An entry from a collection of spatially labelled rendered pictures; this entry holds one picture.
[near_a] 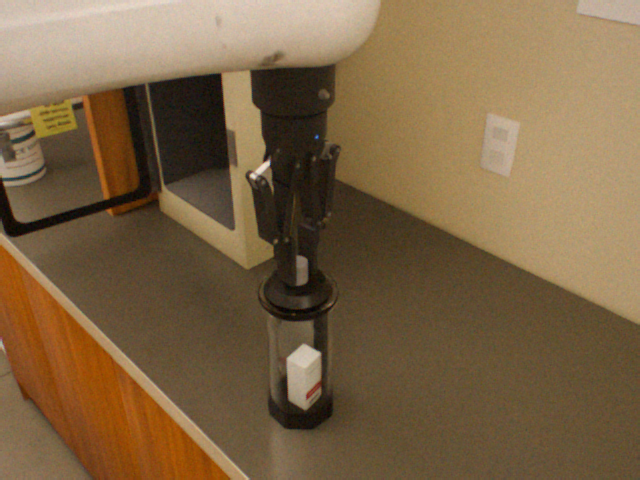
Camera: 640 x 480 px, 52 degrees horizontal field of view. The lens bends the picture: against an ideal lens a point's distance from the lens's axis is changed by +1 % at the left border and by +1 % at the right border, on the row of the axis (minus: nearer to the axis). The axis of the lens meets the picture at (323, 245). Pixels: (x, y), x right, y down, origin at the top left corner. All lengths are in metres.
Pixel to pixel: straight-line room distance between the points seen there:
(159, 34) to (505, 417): 0.75
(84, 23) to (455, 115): 0.94
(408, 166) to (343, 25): 0.97
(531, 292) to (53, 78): 0.97
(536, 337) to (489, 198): 0.33
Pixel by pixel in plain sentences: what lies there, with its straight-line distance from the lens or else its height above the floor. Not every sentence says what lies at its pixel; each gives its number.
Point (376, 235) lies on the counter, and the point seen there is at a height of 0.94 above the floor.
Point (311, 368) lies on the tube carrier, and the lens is 0.91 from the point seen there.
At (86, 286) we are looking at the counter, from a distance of 1.33.
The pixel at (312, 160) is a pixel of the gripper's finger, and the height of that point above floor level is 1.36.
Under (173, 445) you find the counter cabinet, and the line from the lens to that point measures 1.26.
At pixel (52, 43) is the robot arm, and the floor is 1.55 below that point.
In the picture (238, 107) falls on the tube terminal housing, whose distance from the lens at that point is 1.14.
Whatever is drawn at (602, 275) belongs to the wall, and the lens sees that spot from 1.31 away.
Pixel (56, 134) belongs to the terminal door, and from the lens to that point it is 1.36.
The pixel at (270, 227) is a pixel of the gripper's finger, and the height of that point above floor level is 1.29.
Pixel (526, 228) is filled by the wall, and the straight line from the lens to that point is 1.35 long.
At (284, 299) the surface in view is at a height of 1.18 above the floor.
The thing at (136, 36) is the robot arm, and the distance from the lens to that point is 0.53.
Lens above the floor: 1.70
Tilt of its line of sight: 34 degrees down
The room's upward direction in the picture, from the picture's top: straight up
